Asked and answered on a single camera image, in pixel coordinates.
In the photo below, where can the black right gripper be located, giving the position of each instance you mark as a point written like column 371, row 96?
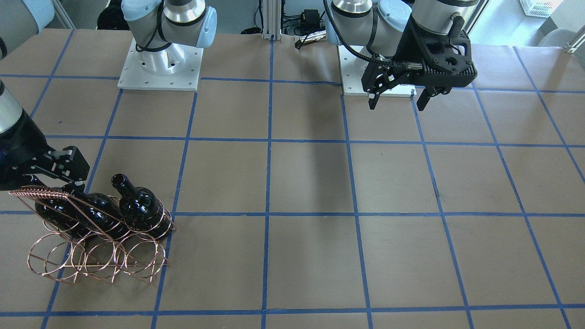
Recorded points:
column 18, row 147

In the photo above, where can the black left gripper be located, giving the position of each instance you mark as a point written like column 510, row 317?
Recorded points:
column 405, row 51

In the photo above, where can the dark glass wine bottle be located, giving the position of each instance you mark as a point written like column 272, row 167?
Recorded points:
column 98, row 212

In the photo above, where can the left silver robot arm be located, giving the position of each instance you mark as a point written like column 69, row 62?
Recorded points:
column 371, row 30

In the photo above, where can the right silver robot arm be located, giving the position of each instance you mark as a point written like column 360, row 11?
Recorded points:
column 156, row 25

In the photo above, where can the white plastic basket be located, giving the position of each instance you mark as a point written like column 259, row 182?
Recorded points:
column 539, row 8

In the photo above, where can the dark bottle in rack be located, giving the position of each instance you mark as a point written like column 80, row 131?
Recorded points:
column 62, row 215
column 141, row 209

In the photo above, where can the copper wire wine rack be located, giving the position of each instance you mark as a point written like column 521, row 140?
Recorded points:
column 96, row 255

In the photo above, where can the aluminium frame post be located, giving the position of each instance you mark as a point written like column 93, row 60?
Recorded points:
column 271, row 12

